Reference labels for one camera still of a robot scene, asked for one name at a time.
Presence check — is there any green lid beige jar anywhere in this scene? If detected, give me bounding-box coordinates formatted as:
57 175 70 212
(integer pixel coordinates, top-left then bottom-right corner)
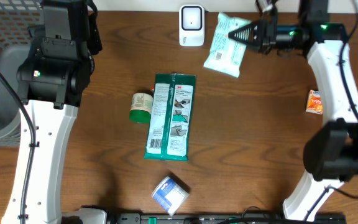
129 93 153 123

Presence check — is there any mint green snack pack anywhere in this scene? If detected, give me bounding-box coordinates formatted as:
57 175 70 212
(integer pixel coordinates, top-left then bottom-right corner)
203 12 250 78

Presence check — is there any green 3M wipes pack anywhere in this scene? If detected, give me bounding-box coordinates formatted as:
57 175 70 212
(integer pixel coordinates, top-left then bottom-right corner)
144 73 196 161

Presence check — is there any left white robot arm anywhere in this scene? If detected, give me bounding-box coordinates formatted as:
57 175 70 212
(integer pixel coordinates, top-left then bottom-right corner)
1 0 108 224

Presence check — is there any orange small packet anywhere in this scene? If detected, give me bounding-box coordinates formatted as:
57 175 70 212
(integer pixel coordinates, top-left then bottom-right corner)
306 90 323 114

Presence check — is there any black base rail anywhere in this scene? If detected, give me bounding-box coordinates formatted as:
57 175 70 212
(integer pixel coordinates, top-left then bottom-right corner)
109 212 347 224

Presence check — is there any blue white round tub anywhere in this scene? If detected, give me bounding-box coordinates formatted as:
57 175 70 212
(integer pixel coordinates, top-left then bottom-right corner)
151 176 189 216

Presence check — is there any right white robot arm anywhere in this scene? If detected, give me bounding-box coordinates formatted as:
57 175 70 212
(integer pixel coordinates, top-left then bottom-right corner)
228 12 358 222

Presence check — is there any white barcode scanner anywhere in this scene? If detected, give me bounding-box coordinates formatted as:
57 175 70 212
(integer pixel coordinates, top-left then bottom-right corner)
179 4 205 47

